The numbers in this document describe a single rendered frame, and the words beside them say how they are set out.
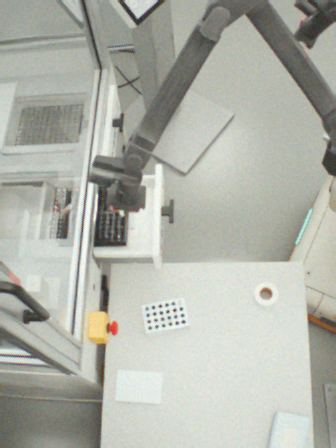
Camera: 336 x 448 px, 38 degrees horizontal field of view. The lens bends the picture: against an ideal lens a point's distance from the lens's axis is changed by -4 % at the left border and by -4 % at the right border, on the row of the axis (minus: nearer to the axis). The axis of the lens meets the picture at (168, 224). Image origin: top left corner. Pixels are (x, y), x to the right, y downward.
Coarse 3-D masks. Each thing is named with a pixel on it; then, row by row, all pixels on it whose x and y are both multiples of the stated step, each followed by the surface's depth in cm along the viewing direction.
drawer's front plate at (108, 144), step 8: (112, 88) 159; (112, 96) 158; (112, 104) 157; (112, 112) 156; (104, 128) 153; (112, 128) 156; (104, 136) 151; (112, 136) 156; (104, 144) 150; (112, 144) 156; (104, 152) 149; (112, 152) 157
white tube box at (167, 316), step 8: (152, 304) 141; (160, 304) 141; (168, 304) 142; (176, 304) 141; (184, 304) 140; (144, 312) 140; (152, 312) 140; (160, 312) 141; (168, 312) 143; (176, 312) 140; (184, 312) 139; (144, 320) 139; (152, 320) 139; (160, 320) 140; (168, 320) 139; (176, 320) 139; (184, 320) 139; (152, 328) 142; (160, 328) 138; (168, 328) 138; (176, 328) 138; (184, 328) 140
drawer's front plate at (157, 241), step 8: (160, 168) 145; (160, 176) 144; (160, 184) 143; (160, 192) 142; (160, 200) 141; (160, 208) 139; (160, 216) 139; (160, 224) 139; (160, 232) 138; (152, 240) 135; (160, 240) 138; (152, 248) 134; (160, 248) 138; (152, 256) 134; (160, 256) 138; (160, 264) 139
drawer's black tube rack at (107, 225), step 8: (104, 192) 146; (104, 200) 145; (104, 208) 144; (96, 216) 143; (104, 216) 146; (112, 216) 146; (128, 216) 146; (96, 224) 142; (104, 224) 145; (112, 224) 141; (96, 232) 141; (104, 232) 141; (112, 232) 140; (96, 240) 143; (104, 240) 143; (112, 240) 139; (120, 240) 141
